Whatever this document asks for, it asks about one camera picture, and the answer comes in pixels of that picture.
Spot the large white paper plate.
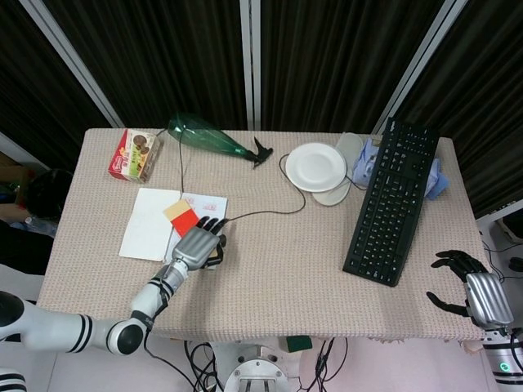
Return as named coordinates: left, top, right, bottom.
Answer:
left=284, top=142, right=348, bottom=194

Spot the beige waffle tablecloth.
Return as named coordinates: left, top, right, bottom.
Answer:
left=31, top=128, right=489, bottom=342

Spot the blue soft bag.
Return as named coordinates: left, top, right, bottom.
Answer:
left=423, top=157, right=450, bottom=201

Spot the red and tan card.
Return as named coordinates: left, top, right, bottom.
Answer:
left=163, top=198, right=221, bottom=270

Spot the green plastic spray bottle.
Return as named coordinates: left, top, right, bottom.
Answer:
left=168, top=113, right=274, bottom=170

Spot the white machine housing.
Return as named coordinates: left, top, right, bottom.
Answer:
left=476, top=210, right=523, bottom=287

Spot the white metal frame post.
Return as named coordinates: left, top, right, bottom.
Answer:
left=24, top=0, right=126, bottom=128
left=0, top=130, right=54, bottom=172
left=370, top=0, right=471, bottom=135
left=239, top=0, right=262, bottom=131

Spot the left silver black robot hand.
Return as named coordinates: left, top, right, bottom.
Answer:
left=170, top=216, right=228, bottom=271

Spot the blue white soft pack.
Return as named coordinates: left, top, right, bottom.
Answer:
left=351, top=136, right=385, bottom=189

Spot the black bag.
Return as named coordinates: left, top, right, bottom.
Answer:
left=25, top=168, right=75, bottom=225

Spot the silver robot torso base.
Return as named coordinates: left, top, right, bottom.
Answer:
left=212, top=338, right=307, bottom=392

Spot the black computer keyboard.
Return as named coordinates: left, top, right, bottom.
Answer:
left=342, top=117, right=441, bottom=288

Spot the green square block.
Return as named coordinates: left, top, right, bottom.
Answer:
left=285, top=335, right=314, bottom=353

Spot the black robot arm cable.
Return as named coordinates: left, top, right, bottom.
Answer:
left=142, top=271, right=195, bottom=387

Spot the red green cookie box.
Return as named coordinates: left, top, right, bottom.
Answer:
left=108, top=128, right=165, bottom=184

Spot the brown cardboard box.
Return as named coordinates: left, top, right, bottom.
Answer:
left=0, top=151, right=36, bottom=224

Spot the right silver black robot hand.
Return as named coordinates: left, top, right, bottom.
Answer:
left=426, top=249, right=515, bottom=330

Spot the yellow cover notebook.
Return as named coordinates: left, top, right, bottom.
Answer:
left=118, top=187, right=229, bottom=263

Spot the black pleated curtain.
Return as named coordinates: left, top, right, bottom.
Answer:
left=0, top=0, right=523, bottom=221

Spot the black floor cable bundle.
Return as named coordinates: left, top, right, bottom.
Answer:
left=183, top=341, right=230, bottom=392
left=314, top=337, right=348, bottom=389

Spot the thin black keyboard cable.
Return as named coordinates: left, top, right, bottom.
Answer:
left=154, top=127, right=373, bottom=224

